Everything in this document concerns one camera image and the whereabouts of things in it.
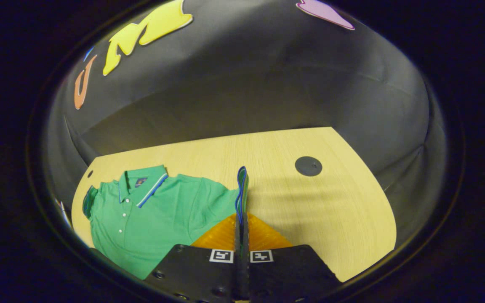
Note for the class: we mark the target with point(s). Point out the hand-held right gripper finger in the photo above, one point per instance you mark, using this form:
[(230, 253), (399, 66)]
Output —
[(245, 240), (238, 240)]

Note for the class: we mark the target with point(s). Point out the black backdrop cloth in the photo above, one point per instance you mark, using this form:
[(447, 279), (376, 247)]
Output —
[(267, 84)]

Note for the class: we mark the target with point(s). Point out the green T-shirt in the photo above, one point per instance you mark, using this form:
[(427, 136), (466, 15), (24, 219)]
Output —
[(162, 219)]

